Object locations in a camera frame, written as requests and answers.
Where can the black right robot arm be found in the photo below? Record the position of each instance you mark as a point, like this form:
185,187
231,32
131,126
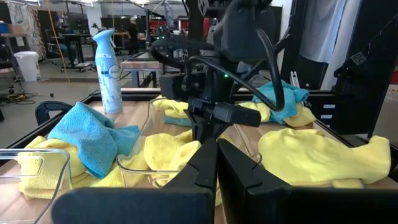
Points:
242,31

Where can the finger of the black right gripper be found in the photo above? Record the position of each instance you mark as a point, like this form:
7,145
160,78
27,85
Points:
220,129
202,129

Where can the dark blue chair back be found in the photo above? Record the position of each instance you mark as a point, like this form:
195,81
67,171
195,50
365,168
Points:
46,107

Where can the clear plastic bin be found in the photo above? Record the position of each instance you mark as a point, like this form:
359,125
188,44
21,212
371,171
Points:
146,127
12,205

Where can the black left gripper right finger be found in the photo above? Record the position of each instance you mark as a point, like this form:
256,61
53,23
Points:
311,205

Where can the yellow microfiber towel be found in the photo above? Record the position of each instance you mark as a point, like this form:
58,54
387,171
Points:
301,119
161,149
171,109
102,180
311,155

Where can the black control cabinet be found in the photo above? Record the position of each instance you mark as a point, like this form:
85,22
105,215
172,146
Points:
367,93

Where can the person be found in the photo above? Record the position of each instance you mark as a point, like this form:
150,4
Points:
133,34

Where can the black office desk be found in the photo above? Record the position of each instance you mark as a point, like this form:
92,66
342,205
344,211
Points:
74,37

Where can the grey hanging cloth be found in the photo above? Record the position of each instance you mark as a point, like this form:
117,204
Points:
320,28

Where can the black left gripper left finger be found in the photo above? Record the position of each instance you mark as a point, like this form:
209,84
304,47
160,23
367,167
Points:
140,205

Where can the white trash bin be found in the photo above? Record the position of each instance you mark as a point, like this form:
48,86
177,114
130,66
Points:
28,67

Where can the blue microfiber towel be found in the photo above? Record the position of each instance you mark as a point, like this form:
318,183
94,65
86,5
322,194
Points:
90,137
175,121
289,96

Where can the wooden workbench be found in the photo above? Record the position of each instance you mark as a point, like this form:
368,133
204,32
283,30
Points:
140,64

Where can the red tool cabinet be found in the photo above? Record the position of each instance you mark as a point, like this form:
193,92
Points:
158,25

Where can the light blue Febreze spray bottle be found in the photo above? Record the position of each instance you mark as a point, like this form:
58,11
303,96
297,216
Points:
109,81

